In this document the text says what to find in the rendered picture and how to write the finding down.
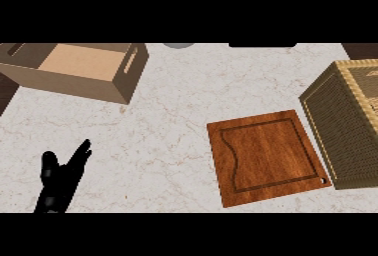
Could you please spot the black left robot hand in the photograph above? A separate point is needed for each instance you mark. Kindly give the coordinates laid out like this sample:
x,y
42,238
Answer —
x,y
60,180

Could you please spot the brown wooden cutting board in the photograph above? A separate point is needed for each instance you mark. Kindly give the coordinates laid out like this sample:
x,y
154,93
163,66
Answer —
x,y
268,156

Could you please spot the tan wicker basket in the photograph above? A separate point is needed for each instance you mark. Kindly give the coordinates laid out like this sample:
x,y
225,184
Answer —
x,y
345,130

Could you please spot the pale wooden crate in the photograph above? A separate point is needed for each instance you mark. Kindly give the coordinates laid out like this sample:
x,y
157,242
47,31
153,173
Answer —
x,y
79,68

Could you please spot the grey rounded object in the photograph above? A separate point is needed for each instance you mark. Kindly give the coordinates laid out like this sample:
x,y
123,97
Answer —
x,y
178,45

